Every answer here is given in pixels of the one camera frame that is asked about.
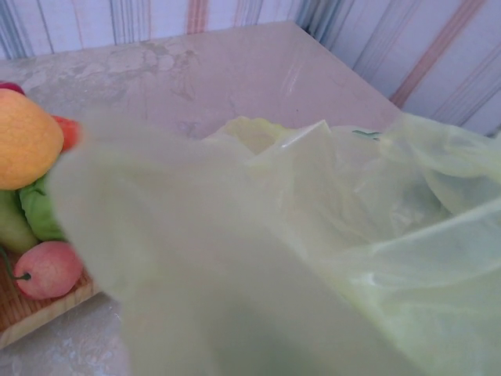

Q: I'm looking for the translucent yellow-green plastic bag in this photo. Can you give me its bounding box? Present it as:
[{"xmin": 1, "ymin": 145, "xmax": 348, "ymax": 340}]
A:
[{"xmin": 49, "ymin": 113, "xmax": 501, "ymax": 376}]

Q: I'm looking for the green lumpy custard apple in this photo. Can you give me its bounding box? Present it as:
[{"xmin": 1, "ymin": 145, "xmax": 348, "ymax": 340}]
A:
[{"xmin": 19, "ymin": 172, "xmax": 67, "ymax": 242}]

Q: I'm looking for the pink peach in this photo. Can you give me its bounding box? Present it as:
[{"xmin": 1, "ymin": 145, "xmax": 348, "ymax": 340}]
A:
[{"xmin": 13, "ymin": 240, "xmax": 85, "ymax": 301}]

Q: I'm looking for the yellow-orange mango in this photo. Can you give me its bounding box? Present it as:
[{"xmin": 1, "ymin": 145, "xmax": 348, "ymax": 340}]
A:
[{"xmin": 0, "ymin": 89, "xmax": 65, "ymax": 192}]

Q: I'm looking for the green pear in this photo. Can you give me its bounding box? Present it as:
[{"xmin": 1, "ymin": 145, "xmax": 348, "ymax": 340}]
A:
[{"xmin": 0, "ymin": 190, "xmax": 39, "ymax": 254}]

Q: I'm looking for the red apple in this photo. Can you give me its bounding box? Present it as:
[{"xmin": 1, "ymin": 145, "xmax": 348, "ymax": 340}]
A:
[{"xmin": 0, "ymin": 81, "xmax": 25, "ymax": 97}]

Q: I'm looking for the orange tangerine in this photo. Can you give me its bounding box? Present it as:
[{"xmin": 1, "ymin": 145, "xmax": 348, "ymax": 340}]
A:
[{"xmin": 52, "ymin": 115, "xmax": 82, "ymax": 153}]

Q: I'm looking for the wooden cutting board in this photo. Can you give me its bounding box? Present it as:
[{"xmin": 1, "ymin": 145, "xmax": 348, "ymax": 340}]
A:
[{"xmin": 0, "ymin": 244, "xmax": 105, "ymax": 349}]

